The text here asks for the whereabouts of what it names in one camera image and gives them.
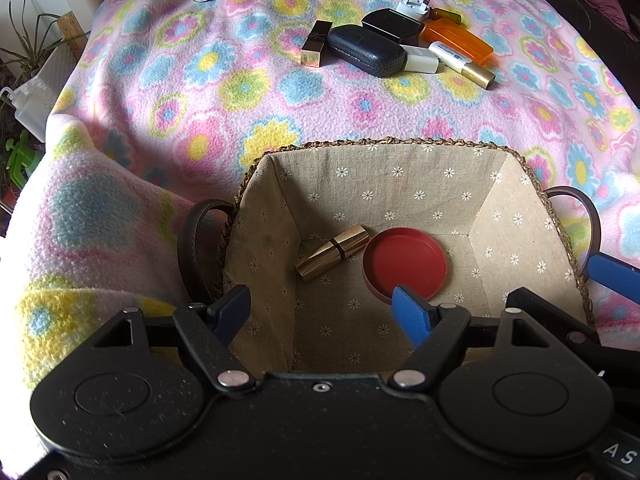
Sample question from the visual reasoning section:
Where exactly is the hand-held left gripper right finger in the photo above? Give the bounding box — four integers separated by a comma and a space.
389, 285, 538, 392

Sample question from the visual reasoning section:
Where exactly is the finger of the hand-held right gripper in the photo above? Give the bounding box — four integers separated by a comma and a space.
586, 252, 640, 307
505, 286, 610, 350

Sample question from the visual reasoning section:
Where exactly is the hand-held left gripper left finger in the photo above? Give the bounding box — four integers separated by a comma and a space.
92, 284, 257, 393

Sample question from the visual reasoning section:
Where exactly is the red round lid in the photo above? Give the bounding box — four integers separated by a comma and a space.
362, 227, 449, 306

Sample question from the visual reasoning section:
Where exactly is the gold lipstick tube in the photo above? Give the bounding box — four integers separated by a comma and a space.
294, 224, 371, 282

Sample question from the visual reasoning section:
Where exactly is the woven basket with fabric lining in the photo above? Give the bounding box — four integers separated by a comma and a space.
177, 139, 603, 376

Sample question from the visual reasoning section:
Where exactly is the orange transparent case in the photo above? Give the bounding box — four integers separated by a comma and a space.
422, 17, 494, 66

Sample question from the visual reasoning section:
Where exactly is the small amber bottle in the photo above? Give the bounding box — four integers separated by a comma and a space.
430, 7, 462, 27

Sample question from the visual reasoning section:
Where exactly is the floral fleece blanket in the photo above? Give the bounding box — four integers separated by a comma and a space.
0, 0, 640, 396

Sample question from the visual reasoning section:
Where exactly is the small white box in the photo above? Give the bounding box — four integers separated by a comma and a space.
400, 44, 439, 74

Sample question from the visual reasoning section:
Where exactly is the green plastic object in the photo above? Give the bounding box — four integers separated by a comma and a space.
5, 130, 43, 193

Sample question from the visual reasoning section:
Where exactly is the white labelled marker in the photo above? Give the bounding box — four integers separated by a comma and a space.
428, 41, 473, 68

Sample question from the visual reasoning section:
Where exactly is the dark blue glasses case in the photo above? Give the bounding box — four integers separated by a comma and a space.
328, 25, 408, 78

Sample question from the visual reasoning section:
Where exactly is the black and gold square lipstick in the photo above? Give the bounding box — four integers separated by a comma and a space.
301, 20, 332, 67

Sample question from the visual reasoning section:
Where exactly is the black glossy case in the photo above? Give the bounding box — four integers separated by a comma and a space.
361, 8, 425, 46

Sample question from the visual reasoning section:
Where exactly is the white plastic container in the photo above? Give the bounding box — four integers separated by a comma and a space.
0, 10, 78, 141

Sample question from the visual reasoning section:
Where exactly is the white plug adapter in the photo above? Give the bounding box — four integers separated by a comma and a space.
396, 0, 432, 22

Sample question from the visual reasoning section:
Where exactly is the green potted plant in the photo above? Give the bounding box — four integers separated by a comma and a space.
0, 0, 91, 91

